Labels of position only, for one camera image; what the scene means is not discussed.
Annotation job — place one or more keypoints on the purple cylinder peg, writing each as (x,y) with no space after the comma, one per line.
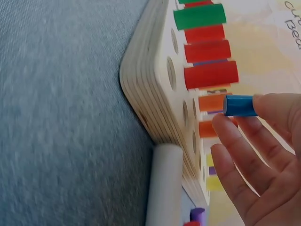
(197,213)

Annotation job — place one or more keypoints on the person's right thumb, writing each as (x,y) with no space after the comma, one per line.
(277,110)

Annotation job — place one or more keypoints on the red cylinder peg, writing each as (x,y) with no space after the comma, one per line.
(191,223)

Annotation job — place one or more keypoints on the wooden peg board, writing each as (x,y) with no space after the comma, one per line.
(150,89)

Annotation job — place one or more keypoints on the row of coloured pegs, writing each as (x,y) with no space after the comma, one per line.
(209,75)

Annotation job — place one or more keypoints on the person's right hand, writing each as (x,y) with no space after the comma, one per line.
(277,179)

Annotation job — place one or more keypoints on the white tube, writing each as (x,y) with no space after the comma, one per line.
(165,183)

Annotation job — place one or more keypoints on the blue cylinder peg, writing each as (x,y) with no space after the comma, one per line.
(240,105)

